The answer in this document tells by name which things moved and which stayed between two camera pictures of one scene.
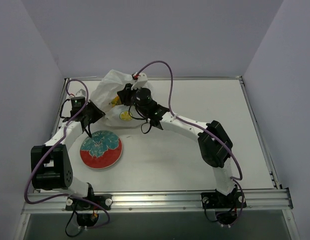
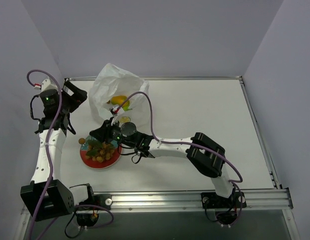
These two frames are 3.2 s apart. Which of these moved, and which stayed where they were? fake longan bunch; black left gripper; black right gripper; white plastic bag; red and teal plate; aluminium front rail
Moved: fake longan bunch; white plastic bag; black right gripper; black left gripper
Stayed: aluminium front rail; red and teal plate
